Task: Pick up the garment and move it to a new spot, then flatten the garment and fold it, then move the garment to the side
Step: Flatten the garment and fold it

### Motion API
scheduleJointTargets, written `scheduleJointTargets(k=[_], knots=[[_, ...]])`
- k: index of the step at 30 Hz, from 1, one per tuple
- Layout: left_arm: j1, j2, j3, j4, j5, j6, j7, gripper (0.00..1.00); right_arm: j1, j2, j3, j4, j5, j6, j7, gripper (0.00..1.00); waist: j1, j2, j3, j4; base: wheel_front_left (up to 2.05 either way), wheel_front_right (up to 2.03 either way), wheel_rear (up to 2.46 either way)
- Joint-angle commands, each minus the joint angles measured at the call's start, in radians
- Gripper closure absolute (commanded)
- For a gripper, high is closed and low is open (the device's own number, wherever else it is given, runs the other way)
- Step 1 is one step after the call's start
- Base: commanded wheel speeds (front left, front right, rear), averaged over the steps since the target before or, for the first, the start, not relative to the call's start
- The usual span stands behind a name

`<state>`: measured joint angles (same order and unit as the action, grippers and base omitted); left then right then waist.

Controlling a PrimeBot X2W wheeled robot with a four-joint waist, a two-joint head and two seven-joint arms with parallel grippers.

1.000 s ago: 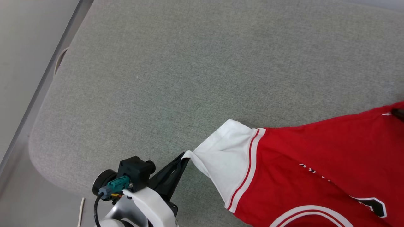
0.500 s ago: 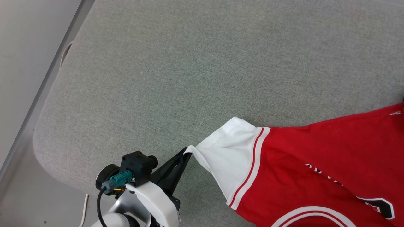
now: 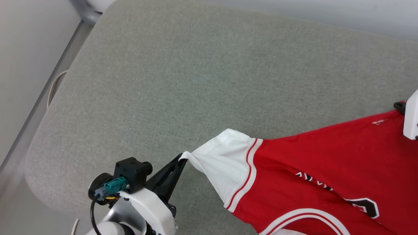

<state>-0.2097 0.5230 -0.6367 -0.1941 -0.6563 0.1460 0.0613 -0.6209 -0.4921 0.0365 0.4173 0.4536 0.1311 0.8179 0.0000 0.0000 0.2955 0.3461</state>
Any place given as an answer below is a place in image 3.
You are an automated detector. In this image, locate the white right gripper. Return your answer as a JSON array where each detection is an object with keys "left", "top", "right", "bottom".
[{"left": 394, "top": 89, "right": 418, "bottom": 140}]

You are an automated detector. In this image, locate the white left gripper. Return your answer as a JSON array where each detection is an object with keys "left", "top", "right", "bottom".
[{"left": 119, "top": 153, "right": 188, "bottom": 235}]

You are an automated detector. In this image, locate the red and white jersey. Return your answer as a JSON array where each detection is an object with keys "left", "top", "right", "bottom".
[{"left": 180, "top": 109, "right": 418, "bottom": 235}]

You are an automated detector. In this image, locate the teal left camera connector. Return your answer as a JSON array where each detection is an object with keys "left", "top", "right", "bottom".
[{"left": 95, "top": 177, "right": 128, "bottom": 200}]

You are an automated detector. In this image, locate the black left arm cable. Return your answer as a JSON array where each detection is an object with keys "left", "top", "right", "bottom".
[{"left": 90, "top": 193, "right": 100, "bottom": 235}]

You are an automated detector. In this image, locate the grey floor rail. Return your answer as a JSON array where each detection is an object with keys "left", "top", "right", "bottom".
[{"left": 0, "top": 20, "right": 93, "bottom": 196}]

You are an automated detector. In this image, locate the grey metal post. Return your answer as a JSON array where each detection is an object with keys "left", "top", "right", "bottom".
[{"left": 70, "top": 0, "right": 102, "bottom": 24}]

